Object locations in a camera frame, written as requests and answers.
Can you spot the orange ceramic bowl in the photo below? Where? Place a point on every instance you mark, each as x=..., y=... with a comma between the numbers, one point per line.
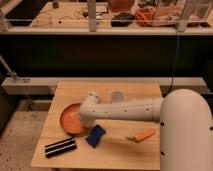
x=70, y=121

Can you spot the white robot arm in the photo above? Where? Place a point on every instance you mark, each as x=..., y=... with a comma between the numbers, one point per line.
x=186, y=126

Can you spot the blue sponge block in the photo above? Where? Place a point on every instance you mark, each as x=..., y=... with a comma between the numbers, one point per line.
x=95, y=135

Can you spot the orange toy carrot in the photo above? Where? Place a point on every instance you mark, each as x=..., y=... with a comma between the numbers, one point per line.
x=141, y=136

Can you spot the black pouch on shelf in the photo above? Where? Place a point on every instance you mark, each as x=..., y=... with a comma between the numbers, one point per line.
x=122, y=20

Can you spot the black striped rectangular block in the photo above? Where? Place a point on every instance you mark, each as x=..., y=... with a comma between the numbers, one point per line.
x=60, y=147

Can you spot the orange storage crate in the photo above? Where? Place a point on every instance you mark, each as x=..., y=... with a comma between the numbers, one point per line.
x=164, y=17

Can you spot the orange round container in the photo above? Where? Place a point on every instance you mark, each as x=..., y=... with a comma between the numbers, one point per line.
x=120, y=5

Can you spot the white vertical post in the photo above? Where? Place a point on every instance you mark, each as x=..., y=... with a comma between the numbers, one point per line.
x=91, y=5

